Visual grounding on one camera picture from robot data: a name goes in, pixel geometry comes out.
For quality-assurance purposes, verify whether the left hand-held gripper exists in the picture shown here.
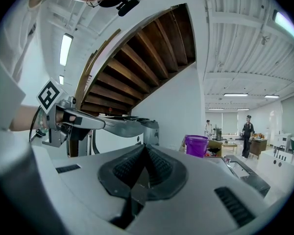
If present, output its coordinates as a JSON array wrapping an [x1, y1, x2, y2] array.
[[36, 79, 147, 148]]

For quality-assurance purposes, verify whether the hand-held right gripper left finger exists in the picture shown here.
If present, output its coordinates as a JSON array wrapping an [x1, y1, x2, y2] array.
[[30, 144, 146, 235]]

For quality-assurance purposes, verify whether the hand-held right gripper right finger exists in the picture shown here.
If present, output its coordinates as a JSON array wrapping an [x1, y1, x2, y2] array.
[[129, 144, 270, 235]]

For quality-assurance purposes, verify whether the person's left forearm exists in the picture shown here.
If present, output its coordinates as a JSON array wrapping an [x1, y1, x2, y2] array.
[[9, 105, 49, 132]]

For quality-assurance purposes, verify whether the person's left hand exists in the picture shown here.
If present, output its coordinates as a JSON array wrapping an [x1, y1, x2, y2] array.
[[55, 111, 65, 130]]

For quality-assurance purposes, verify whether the white and black machine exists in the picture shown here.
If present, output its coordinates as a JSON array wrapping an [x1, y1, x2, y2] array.
[[66, 116, 160, 158]]

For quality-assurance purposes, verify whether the purple bucket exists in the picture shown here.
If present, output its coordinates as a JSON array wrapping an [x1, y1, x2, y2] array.
[[184, 134, 210, 159]]

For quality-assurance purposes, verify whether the brown cardboard box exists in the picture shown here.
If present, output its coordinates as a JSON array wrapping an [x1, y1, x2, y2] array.
[[178, 138, 223, 158]]

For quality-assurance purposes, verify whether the low wooden table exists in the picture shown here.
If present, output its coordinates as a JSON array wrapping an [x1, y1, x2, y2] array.
[[221, 142, 239, 153]]

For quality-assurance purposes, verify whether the brown wooden desk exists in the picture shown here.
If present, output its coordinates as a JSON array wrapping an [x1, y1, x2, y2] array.
[[249, 137, 268, 160]]

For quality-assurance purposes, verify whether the wooden staircase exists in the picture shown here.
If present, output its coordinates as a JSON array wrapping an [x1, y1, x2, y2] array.
[[74, 3, 197, 118]]

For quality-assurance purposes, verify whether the white bathtub with black faucet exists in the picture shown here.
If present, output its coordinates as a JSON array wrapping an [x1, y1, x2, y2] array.
[[256, 147, 294, 181]]

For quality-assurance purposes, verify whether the white vanity cabinet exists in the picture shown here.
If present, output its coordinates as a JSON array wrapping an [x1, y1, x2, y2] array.
[[274, 133, 293, 150]]

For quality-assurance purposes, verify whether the person's white top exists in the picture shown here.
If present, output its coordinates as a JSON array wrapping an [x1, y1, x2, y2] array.
[[0, 0, 61, 132]]

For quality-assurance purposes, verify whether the green bead bracelet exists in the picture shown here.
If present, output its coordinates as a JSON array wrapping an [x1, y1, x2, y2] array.
[[36, 108, 49, 137]]

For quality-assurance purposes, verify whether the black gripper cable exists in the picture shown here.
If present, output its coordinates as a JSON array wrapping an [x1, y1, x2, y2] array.
[[28, 106, 43, 142]]

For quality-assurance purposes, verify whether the black head-mounted camera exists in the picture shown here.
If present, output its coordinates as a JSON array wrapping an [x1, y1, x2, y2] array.
[[116, 0, 142, 17]]

